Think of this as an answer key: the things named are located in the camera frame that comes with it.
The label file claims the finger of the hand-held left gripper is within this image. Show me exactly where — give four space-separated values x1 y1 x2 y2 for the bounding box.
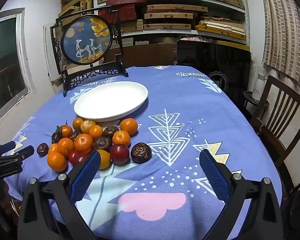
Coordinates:
0 145 35 161
0 141 17 153

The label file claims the dark wooden chair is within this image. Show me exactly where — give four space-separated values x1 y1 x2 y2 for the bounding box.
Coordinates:
250 75 300 188

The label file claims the pile of oranges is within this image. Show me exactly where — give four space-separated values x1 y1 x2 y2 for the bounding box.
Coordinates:
47 117 138 172

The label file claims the small round black stool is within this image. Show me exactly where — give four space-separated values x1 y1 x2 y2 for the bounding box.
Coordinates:
243 91 270 120

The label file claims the black glass panel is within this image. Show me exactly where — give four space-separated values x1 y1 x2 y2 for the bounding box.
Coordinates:
176 39 252 98

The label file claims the window with white frame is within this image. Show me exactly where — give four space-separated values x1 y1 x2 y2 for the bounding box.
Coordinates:
0 8 32 128

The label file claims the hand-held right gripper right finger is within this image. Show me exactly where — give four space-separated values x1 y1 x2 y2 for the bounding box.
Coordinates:
199 149 284 240

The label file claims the brown cardboard box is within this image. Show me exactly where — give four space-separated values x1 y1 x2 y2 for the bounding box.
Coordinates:
115 37 178 67

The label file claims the blue printed tablecloth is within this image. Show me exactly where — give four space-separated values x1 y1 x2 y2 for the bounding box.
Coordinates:
5 65 282 240

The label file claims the stack of wooden cases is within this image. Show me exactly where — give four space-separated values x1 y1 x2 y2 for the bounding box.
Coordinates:
143 4 208 31

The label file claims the pale tan round fruit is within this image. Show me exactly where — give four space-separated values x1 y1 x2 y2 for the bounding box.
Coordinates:
80 119 96 134

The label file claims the stack of red lacquer boxes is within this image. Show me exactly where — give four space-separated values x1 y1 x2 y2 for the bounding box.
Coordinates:
98 1 146 25

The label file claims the large bumpy orange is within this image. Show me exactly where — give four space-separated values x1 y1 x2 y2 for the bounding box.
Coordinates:
74 134 94 153

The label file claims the brown patterned mangosteen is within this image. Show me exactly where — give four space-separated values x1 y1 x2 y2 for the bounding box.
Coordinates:
130 142 152 164
104 126 120 137
94 136 113 152

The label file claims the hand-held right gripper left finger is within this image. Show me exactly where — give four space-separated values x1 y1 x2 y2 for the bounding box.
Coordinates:
18 151 102 240

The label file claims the round embroidered screen black stand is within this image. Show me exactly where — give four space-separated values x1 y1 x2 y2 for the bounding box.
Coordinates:
50 8 129 97

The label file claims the stack of yellow flat boxes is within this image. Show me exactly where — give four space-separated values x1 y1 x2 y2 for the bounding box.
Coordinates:
194 15 248 41

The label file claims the chequered beige curtain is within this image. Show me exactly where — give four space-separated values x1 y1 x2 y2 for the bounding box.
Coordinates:
260 0 300 89

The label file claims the yellow round fruit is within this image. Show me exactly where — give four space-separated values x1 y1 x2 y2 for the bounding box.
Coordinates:
96 149 111 170

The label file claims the red plum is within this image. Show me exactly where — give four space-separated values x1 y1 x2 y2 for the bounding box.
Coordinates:
68 150 90 166
109 144 130 165

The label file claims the white jug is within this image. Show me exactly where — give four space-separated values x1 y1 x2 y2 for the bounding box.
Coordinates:
251 73 268 103

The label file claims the white oval plate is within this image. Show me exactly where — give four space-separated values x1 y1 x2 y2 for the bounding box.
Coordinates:
74 81 149 122

